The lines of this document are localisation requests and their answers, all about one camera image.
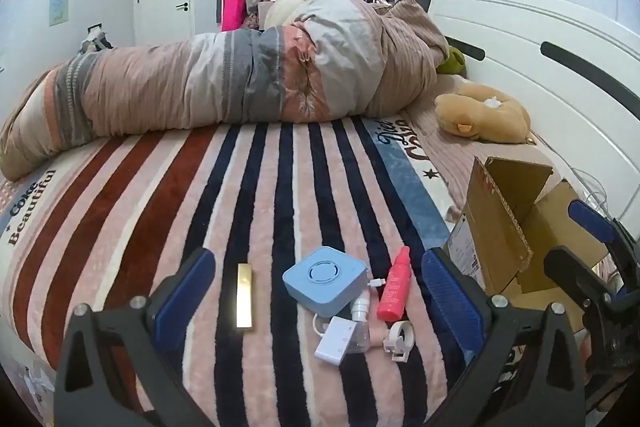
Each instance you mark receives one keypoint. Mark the white bed headboard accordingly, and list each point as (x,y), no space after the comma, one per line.
(550,77)

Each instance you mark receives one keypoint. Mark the beige grey striped duvet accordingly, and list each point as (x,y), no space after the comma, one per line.
(225,72)

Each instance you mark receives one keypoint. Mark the clear pinkish small item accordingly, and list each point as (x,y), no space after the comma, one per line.
(367,338)

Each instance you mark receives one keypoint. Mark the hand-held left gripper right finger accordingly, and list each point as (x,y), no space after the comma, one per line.
(450,302)

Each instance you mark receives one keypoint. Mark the light blue square speaker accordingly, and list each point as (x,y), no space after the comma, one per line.
(324,279)

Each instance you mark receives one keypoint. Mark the black and white object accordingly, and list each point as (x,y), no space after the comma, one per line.
(96,39)

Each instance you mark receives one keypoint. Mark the white adapter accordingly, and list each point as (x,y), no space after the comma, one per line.
(332,340)

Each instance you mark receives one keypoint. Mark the brown plush toy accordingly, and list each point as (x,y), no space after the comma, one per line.
(482,112)

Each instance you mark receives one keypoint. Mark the light blue wall poster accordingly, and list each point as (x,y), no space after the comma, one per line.
(59,5)

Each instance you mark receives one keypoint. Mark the pink bag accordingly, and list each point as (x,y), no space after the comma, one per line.
(233,14)

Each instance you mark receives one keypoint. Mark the gold rectangular case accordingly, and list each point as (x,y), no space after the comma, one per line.
(244,302)

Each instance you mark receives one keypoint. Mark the cardboard box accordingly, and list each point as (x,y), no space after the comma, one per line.
(505,237)

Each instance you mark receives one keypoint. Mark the small white plastic gadget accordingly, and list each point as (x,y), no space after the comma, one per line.
(400,339)

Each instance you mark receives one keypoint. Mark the green plush toy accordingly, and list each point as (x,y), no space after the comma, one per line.
(452,62)

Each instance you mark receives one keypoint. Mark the striped plush blanket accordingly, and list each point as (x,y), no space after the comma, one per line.
(225,217)

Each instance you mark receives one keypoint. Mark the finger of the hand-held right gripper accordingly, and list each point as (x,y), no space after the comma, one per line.
(575,268)
(591,217)

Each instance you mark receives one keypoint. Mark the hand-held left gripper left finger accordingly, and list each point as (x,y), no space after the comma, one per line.
(184,303)

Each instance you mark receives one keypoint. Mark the cream pillow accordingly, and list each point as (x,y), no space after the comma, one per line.
(282,9)

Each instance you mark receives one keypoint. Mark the red small bottle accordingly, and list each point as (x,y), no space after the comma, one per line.
(394,294)

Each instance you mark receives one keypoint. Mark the beige ribbed blanket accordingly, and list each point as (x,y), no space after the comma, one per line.
(450,157)

